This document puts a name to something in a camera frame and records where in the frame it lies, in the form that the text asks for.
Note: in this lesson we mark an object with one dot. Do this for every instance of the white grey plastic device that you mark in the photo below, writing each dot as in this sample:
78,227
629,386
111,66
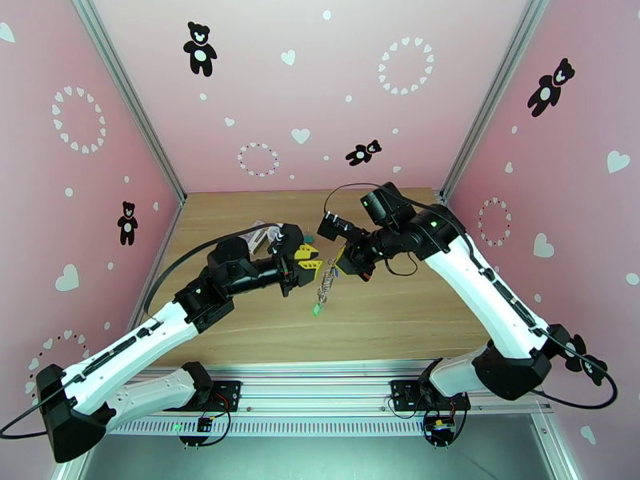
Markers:
262,238

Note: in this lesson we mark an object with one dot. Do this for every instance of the aluminium side rail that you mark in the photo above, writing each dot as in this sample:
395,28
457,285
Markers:
172,228

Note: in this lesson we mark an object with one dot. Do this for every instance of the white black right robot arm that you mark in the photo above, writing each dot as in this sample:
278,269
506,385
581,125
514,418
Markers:
480,288

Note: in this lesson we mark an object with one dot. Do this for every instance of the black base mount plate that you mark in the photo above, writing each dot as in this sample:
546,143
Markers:
227,393
405,393

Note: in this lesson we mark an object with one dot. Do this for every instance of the grey metal panel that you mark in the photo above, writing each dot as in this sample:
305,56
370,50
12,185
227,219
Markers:
320,458

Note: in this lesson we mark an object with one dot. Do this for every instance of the clear plastic box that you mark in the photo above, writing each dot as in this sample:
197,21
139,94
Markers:
249,241

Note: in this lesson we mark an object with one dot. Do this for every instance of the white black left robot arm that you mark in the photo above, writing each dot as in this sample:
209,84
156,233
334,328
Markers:
130,343

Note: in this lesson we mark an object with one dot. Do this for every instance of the aluminium slotted table rail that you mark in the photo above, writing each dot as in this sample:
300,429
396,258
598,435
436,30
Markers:
320,393

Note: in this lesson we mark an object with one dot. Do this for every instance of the aluminium corner post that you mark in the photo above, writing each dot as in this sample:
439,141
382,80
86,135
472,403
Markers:
492,96
125,98

